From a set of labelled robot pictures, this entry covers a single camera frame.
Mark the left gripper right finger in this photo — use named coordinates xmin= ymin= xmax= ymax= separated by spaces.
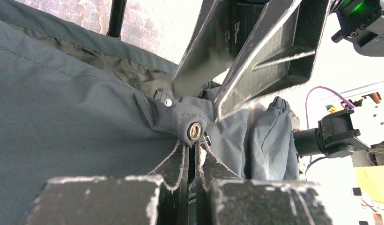
xmin=195 ymin=140 xmax=333 ymax=225

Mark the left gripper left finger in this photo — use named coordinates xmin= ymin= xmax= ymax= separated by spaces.
xmin=26 ymin=142 xmax=189 ymax=225

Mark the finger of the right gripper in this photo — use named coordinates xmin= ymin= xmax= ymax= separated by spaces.
xmin=172 ymin=0 xmax=273 ymax=98
xmin=214 ymin=0 xmax=330 ymax=120

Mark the grey black gradient jacket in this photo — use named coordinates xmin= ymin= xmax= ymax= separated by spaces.
xmin=0 ymin=0 xmax=299 ymax=225

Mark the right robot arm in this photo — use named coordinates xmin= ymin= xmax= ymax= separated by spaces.
xmin=172 ymin=0 xmax=384 ymax=120

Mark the black tripod stand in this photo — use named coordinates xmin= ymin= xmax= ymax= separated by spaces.
xmin=106 ymin=0 xmax=127 ymax=39

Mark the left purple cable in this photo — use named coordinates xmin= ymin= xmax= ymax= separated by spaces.
xmin=305 ymin=86 xmax=356 ymax=131

